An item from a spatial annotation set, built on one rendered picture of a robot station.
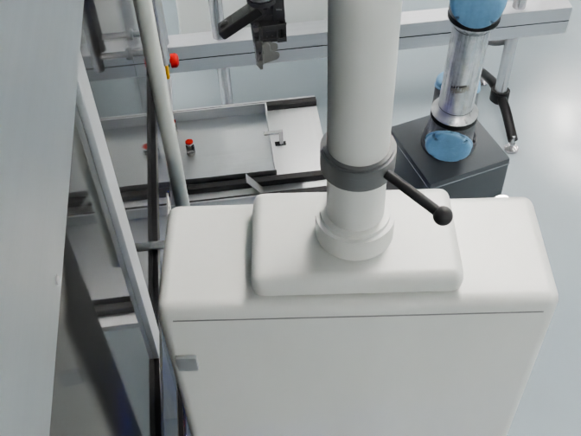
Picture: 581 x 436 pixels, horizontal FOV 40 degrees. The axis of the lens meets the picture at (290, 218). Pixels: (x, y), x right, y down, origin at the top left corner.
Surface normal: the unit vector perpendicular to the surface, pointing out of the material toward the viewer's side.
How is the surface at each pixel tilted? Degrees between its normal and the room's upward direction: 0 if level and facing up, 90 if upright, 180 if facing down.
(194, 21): 90
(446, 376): 90
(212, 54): 90
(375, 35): 90
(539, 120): 0
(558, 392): 0
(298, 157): 0
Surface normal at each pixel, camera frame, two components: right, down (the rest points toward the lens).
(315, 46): 0.12, 0.75
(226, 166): -0.03, -0.65
